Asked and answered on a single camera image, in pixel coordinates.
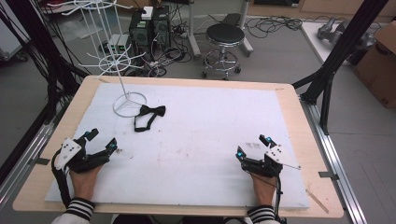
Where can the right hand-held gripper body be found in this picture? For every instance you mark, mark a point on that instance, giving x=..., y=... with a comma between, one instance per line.
x=269, y=161

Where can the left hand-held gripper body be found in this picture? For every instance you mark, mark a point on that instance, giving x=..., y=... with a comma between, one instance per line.
x=76, y=155

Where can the black bow tie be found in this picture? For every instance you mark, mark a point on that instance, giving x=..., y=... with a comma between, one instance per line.
x=149, y=116

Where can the person's right hand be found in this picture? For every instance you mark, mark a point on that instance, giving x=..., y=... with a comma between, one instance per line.
x=264, y=188

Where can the person's left hand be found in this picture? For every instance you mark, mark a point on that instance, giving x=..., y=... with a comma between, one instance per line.
x=83, y=184

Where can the striped right sleeve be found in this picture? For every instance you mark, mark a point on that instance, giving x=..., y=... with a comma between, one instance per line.
x=263, y=215

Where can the striped sleeve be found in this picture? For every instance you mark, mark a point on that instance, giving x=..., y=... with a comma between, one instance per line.
x=263, y=215
x=77, y=211

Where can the white foam mat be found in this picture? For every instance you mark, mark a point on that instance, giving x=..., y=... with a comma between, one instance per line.
x=186, y=140

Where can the striped left sleeve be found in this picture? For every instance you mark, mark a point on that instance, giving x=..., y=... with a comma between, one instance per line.
x=77, y=211

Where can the wooden stick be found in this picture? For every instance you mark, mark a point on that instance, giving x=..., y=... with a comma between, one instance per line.
x=317, y=201

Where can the black round stool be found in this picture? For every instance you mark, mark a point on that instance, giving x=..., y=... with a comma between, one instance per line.
x=224, y=46

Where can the black computer tower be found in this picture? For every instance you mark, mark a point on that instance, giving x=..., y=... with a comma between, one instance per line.
x=150, y=31

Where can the cardboard box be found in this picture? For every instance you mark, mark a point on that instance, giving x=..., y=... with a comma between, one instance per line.
x=378, y=67

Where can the black metal frame post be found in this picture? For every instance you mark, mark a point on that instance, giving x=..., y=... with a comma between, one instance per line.
x=337, y=62

